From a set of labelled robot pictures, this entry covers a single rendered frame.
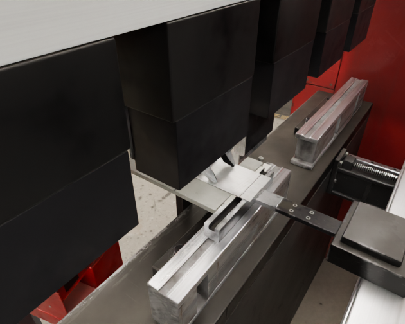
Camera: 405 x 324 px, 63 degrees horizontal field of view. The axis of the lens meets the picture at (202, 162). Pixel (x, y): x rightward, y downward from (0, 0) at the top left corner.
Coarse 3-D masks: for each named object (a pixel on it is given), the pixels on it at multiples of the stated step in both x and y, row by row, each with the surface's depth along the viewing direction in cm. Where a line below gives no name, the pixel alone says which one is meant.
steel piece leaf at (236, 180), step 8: (216, 168) 67; (224, 168) 67; (232, 168) 67; (240, 168) 67; (200, 176) 65; (216, 176) 65; (224, 176) 65; (232, 176) 65; (240, 176) 65; (248, 176) 65; (256, 176) 65; (216, 184) 63; (224, 184) 63; (232, 184) 63; (240, 184) 63; (248, 184) 63; (232, 192) 61; (240, 192) 61
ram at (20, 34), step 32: (0, 0) 15; (32, 0) 17; (64, 0) 18; (96, 0) 19; (128, 0) 21; (160, 0) 23; (192, 0) 26; (224, 0) 30; (0, 32) 16; (32, 32) 17; (64, 32) 18; (96, 32) 20; (0, 64) 16
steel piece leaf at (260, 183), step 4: (260, 176) 65; (264, 176) 65; (256, 180) 64; (260, 180) 64; (264, 180) 64; (268, 180) 64; (252, 184) 63; (256, 184) 63; (260, 184) 63; (264, 184) 63; (248, 188) 62; (252, 188) 62; (256, 188) 62; (260, 188) 62; (244, 192) 61; (248, 192) 61; (252, 192) 61; (256, 192) 61; (240, 196) 60; (244, 196) 60; (248, 196) 60; (252, 196) 60; (248, 200) 59
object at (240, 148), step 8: (256, 120) 52; (264, 120) 55; (272, 120) 58; (248, 128) 51; (256, 128) 53; (264, 128) 56; (272, 128) 59; (248, 136) 52; (256, 136) 55; (264, 136) 57; (240, 144) 52; (248, 144) 53; (256, 144) 56; (240, 152) 53; (248, 152) 56; (240, 160) 55
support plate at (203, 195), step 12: (132, 168) 68; (252, 168) 68; (156, 180) 64; (192, 180) 64; (180, 192) 61; (192, 192) 61; (204, 192) 61; (216, 192) 61; (204, 204) 59; (216, 204) 59
